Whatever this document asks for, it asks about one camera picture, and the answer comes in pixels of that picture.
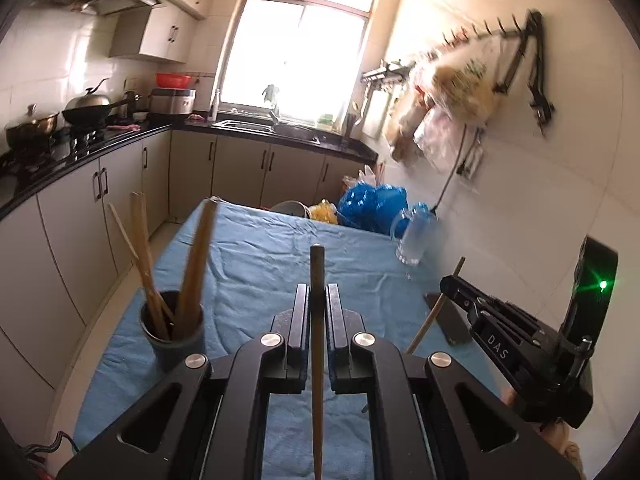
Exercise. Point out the black smartphone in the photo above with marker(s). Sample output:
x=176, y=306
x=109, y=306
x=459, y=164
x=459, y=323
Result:
x=452, y=324

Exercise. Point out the yellow plastic bag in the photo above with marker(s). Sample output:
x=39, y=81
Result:
x=324, y=212

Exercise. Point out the wooden chopstick two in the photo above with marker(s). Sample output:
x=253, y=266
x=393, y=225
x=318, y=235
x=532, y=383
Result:
x=155, y=301

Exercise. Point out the kitchen window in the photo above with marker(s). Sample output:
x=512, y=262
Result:
x=297, y=59

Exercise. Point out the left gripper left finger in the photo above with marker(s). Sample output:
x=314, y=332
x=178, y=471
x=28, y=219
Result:
x=206, y=419

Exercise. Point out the wooden chopstick three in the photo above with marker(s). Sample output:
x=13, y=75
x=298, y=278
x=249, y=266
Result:
x=141, y=245

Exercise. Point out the hanging plastic bags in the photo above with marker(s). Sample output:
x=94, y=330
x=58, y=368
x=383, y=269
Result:
x=419, y=127

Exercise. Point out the dark chopstick holder cup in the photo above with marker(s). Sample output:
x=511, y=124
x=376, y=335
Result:
x=168, y=352

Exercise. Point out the blue plastic bag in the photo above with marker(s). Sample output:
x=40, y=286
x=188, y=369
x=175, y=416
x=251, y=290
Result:
x=371, y=208

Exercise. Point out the black wall hook rack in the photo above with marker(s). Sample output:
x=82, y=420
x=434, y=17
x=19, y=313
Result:
x=520, y=55

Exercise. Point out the clear glass mug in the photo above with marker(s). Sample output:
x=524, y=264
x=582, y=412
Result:
x=411, y=229

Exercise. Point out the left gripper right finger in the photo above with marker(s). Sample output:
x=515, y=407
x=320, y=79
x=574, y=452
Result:
x=429, y=417

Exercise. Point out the blue table cloth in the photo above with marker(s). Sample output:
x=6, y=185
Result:
x=255, y=262

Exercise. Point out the red basin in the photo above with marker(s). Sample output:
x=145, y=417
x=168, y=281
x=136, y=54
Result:
x=172, y=80

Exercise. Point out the black wok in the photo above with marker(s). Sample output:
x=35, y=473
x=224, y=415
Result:
x=91, y=108

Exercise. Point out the wall power socket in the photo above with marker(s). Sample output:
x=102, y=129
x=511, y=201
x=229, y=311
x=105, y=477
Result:
x=473, y=157

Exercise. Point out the wooden chopstick one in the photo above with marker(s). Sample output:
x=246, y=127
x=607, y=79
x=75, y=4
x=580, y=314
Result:
x=317, y=304

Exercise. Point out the person's right hand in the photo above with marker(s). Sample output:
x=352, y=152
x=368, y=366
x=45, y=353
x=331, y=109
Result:
x=557, y=434

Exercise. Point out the kitchen cabinets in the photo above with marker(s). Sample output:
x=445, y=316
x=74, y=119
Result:
x=163, y=32
x=45, y=311

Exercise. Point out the steel cooking pot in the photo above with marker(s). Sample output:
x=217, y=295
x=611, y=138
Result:
x=34, y=127

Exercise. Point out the lower kitchen cabinets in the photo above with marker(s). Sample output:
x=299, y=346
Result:
x=45, y=311

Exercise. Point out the wooden chopstick six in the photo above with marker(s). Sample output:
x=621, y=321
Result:
x=429, y=320

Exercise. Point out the upper kitchen cabinets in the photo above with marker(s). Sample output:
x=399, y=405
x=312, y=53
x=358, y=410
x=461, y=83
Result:
x=163, y=32

